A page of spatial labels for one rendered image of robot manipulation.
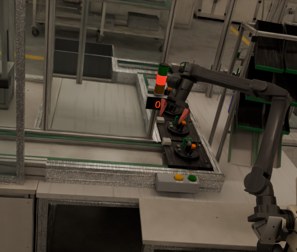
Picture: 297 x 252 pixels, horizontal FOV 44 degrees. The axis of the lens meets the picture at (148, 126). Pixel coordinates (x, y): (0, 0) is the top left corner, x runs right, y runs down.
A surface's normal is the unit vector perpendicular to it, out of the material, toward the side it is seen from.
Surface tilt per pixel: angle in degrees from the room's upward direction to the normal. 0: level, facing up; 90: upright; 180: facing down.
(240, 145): 45
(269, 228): 82
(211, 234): 0
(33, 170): 90
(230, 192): 0
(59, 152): 0
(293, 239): 90
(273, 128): 54
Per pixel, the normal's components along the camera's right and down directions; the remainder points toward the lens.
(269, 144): -0.51, -0.36
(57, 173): 0.11, 0.48
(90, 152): 0.16, -0.87
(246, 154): 0.07, -0.29
